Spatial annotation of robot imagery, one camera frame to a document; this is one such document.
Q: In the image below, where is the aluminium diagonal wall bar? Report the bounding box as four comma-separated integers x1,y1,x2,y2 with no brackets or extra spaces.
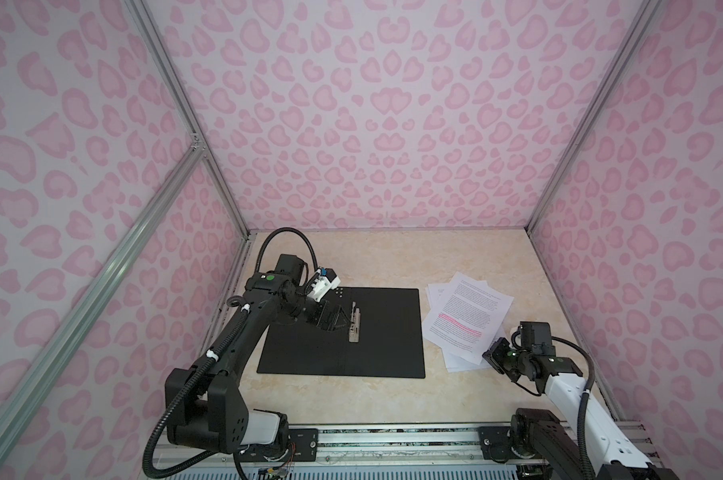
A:
0,141,204,468

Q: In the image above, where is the blue folder with black inside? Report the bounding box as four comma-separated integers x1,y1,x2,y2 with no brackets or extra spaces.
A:
257,287,425,379

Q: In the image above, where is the silver folder clip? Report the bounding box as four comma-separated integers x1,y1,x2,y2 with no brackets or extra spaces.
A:
348,301,361,343

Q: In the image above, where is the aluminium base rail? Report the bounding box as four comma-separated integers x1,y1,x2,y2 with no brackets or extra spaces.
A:
175,409,581,479

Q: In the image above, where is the aluminium corner post left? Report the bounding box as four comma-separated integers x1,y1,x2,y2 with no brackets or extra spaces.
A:
123,0,250,238

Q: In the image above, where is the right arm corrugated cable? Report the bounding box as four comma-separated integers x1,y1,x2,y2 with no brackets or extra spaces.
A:
549,335,597,480

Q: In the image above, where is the aluminium corner post right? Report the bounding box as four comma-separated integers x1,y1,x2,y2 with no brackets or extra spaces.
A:
525,0,667,238

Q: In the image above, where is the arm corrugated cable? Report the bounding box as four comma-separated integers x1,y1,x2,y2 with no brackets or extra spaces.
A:
549,335,597,480
141,226,320,480

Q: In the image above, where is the aluminium corner post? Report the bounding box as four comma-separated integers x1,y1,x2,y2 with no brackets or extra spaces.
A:
123,0,250,238
525,0,667,238

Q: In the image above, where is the printed paper sheet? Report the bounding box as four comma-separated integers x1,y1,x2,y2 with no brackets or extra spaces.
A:
423,272,515,365
443,350,489,373
427,278,491,311

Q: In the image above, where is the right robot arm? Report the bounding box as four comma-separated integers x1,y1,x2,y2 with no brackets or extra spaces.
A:
479,321,677,479

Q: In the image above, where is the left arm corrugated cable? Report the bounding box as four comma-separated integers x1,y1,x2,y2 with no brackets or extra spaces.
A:
141,226,320,480

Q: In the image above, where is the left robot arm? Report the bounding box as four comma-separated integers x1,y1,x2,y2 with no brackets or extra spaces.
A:
157,254,346,455

